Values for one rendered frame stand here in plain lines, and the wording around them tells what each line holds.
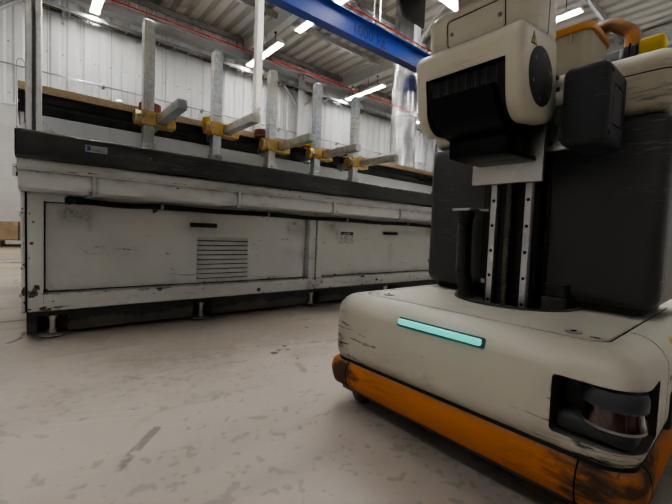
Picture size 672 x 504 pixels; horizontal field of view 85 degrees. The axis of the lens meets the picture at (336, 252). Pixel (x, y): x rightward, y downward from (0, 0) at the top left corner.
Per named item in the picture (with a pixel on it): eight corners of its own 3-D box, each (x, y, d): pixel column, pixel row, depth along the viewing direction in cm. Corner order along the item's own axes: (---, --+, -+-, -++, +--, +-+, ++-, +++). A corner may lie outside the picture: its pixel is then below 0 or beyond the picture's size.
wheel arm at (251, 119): (259, 125, 132) (260, 113, 132) (250, 123, 130) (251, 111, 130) (213, 144, 166) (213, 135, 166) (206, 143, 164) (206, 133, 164)
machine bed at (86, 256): (565, 276, 455) (570, 205, 450) (19, 341, 130) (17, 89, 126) (509, 270, 508) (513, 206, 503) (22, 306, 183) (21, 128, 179)
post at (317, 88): (319, 183, 182) (323, 83, 179) (313, 182, 179) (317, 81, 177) (315, 183, 184) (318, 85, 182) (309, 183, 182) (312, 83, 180)
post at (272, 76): (274, 179, 166) (278, 70, 163) (267, 179, 164) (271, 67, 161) (270, 180, 168) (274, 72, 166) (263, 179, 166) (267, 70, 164)
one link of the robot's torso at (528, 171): (483, 188, 94) (489, 89, 93) (620, 179, 73) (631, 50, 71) (419, 174, 77) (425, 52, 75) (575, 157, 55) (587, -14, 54)
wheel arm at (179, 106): (188, 112, 117) (188, 99, 116) (176, 110, 114) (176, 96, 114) (153, 136, 150) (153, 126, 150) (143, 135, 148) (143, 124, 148)
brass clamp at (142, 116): (176, 129, 137) (176, 115, 137) (135, 121, 128) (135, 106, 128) (171, 132, 142) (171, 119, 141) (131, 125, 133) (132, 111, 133)
